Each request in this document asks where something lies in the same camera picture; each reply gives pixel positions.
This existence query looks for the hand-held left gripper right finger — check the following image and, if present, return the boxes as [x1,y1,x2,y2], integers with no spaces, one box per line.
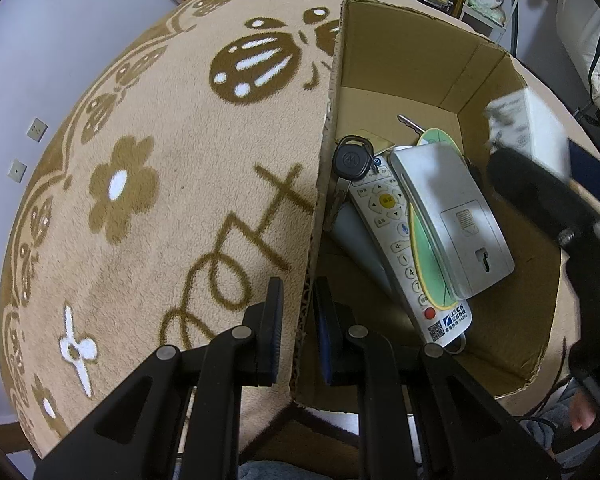
[313,276,561,480]

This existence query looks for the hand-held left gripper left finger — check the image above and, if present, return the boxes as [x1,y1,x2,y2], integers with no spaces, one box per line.
[34,276,286,480]

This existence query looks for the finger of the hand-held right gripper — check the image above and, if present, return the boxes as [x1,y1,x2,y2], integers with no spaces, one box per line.
[567,136,600,207]
[487,147,600,246]

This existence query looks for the white square adapter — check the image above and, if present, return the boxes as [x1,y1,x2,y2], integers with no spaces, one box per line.
[484,87,572,183]

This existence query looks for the white router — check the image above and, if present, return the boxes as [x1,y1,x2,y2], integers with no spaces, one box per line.
[389,142,517,300]

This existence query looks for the green oval card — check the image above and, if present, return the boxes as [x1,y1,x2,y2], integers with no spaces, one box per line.
[407,127,473,311]

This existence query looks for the silver key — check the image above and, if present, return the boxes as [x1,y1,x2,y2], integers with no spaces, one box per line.
[396,114,428,136]

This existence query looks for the white remote control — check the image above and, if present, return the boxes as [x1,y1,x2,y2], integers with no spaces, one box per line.
[349,157,473,348]

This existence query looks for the black fob key bunch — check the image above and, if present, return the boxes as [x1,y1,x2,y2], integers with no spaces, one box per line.
[330,135,377,221]

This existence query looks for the cardboard box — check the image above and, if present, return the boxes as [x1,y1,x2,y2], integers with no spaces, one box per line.
[287,0,581,413]

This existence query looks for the person's right forearm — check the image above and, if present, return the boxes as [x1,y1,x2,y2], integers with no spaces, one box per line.
[520,380,600,461]

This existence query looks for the person's blue fuzzy pants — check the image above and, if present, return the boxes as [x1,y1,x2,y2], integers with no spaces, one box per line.
[240,460,306,480]

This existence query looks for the white storage cart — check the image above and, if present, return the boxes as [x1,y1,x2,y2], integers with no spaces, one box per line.
[461,0,527,47]

